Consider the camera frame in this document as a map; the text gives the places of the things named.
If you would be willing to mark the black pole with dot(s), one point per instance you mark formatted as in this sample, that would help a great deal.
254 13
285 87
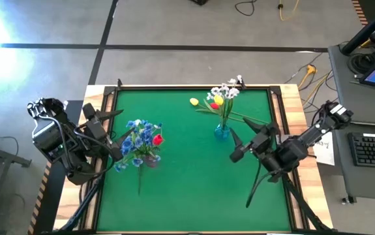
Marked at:
366 29

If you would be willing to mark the black hazard-striped base plate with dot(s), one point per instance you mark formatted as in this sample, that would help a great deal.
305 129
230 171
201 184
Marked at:
48 202

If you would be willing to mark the grey metal stand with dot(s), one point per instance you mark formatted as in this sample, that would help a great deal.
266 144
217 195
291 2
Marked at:
8 157

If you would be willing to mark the white paper sheet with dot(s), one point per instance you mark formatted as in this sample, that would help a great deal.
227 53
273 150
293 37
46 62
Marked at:
325 153

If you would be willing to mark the teal embossed glass vase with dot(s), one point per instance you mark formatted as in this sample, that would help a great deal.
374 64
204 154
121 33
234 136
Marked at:
221 133

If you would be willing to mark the blue artificial flower bunch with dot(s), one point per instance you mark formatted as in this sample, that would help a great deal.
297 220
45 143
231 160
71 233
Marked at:
138 142

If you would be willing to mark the black table frame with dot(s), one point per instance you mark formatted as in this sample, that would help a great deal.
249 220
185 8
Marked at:
174 87

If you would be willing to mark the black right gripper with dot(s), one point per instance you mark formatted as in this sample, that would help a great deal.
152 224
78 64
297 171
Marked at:
265 143

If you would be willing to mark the pink ribbed glass vase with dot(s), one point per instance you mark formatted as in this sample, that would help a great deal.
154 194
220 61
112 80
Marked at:
151 161

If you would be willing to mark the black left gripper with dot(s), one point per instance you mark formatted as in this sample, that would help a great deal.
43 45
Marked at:
100 134

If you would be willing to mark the yellow artificial tulip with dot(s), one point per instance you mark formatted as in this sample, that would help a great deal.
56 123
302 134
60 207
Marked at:
218 100
194 101

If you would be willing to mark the black computer keyboard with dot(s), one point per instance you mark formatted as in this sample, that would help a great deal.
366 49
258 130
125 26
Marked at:
373 150

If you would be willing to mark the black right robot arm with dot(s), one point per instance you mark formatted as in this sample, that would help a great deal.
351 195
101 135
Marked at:
314 130

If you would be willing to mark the grey desk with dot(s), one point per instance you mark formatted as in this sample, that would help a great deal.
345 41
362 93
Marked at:
347 98

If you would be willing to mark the black frame clamp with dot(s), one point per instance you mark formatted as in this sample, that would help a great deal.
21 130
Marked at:
243 85
119 84

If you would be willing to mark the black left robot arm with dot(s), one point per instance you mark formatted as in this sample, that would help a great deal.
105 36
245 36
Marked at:
48 137

